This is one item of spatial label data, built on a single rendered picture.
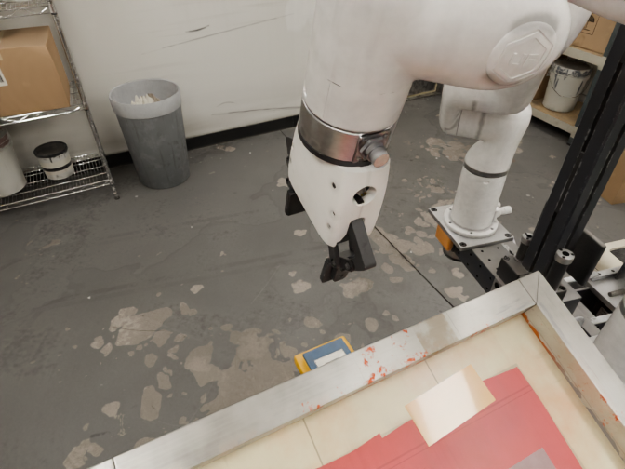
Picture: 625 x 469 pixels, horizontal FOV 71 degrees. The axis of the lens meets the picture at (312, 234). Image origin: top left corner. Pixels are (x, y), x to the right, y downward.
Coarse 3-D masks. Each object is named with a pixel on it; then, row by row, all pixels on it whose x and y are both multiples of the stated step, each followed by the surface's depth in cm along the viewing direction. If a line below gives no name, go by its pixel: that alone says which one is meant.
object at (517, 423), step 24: (504, 384) 54; (528, 384) 54; (504, 408) 52; (528, 408) 53; (408, 432) 49; (456, 432) 50; (480, 432) 50; (504, 432) 51; (528, 432) 51; (552, 432) 52; (408, 456) 48; (432, 456) 48; (456, 456) 49; (480, 456) 49; (504, 456) 50; (528, 456) 50; (552, 456) 50
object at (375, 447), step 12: (372, 444) 48; (384, 444) 48; (348, 456) 47; (360, 456) 47; (372, 456) 47; (384, 456) 48; (324, 468) 46; (336, 468) 46; (348, 468) 46; (360, 468) 47; (372, 468) 47; (384, 468) 47; (396, 468) 47
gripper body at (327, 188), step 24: (288, 168) 44; (312, 168) 37; (336, 168) 34; (360, 168) 34; (384, 168) 34; (312, 192) 39; (336, 192) 35; (360, 192) 35; (384, 192) 37; (312, 216) 41; (336, 216) 37; (360, 216) 37; (336, 240) 39
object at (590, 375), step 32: (512, 288) 57; (544, 288) 58; (448, 320) 53; (480, 320) 54; (544, 320) 56; (576, 320) 56; (352, 352) 49; (384, 352) 50; (416, 352) 50; (576, 352) 54; (288, 384) 46; (320, 384) 47; (352, 384) 47; (576, 384) 54; (608, 384) 52; (224, 416) 44; (256, 416) 44; (288, 416) 45; (608, 416) 51; (160, 448) 41; (192, 448) 42; (224, 448) 42
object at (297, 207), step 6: (288, 156) 46; (288, 162) 46; (288, 192) 47; (294, 192) 47; (288, 198) 48; (294, 198) 48; (288, 204) 48; (294, 204) 49; (300, 204) 49; (288, 210) 49; (294, 210) 50; (300, 210) 50
